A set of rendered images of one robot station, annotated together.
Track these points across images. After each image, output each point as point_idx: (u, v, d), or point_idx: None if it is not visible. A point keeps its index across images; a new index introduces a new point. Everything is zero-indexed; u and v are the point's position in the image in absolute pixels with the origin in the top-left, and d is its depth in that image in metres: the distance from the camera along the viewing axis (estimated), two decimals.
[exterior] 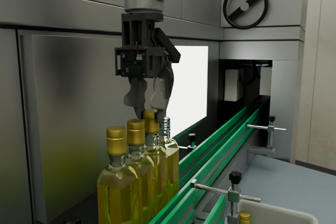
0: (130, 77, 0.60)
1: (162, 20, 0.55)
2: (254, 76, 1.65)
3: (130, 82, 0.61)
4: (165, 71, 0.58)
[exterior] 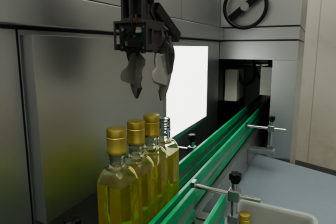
0: (128, 53, 0.59)
1: None
2: (254, 76, 1.65)
3: (128, 58, 0.60)
4: (164, 47, 0.57)
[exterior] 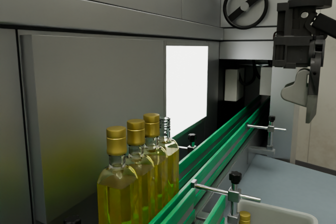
0: None
1: (313, 5, 0.48)
2: (254, 76, 1.65)
3: None
4: (322, 64, 0.49)
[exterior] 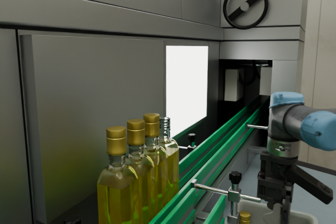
0: None
1: (284, 164, 0.69)
2: (254, 76, 1.65)
3: None
4: (290, 202, 0.70)
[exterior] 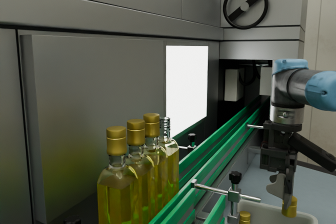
0: None
1: (288, 131, 0.68)
2: (254, 76, 1.65)
3: None
4: (294, 171, 0.69)
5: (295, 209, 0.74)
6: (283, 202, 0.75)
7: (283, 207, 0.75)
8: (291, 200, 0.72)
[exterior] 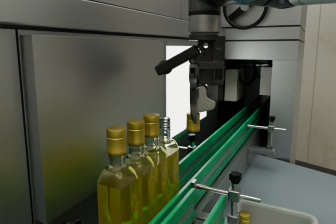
0: (195, 88, 0.67)
1: None
2: (254, 76, 1.65)
3: (194, 93, 0.67)
4: None
5: (187, 126, 0.73)
6: (198, 122, 0.72)
7: (198, 128, 0.72)
8: None
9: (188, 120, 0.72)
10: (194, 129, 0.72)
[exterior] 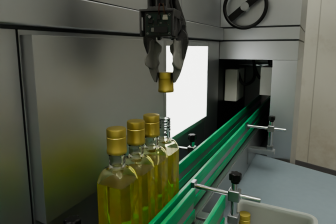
0: (145, 41, 0.64)
1: None
2: (254, 76, 1.65)
3: (145, 46, 0.65)
4: (179, 34, 0.64)
5: None
6: (160, 82, 0.65)
7: (160, 88, 0.65)
8: (171, 72, 0.66)
9: None
10: (158, 88, 0.66)
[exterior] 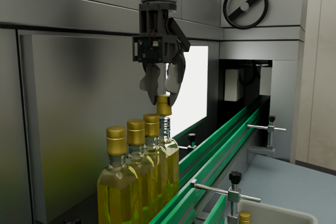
0: (144, 64, 0.65)
1: (175, 10, 0.59)
2: (254, 76, 1.65)
3: (144, 68, 0.65)
4: (177, 58, 0.63)
5: None
6: (157, 105, 0.65)
7: (157, 111, 0.65)
8: (169, 95, 0.65)
9: None
10: (156, 111, 0.66)
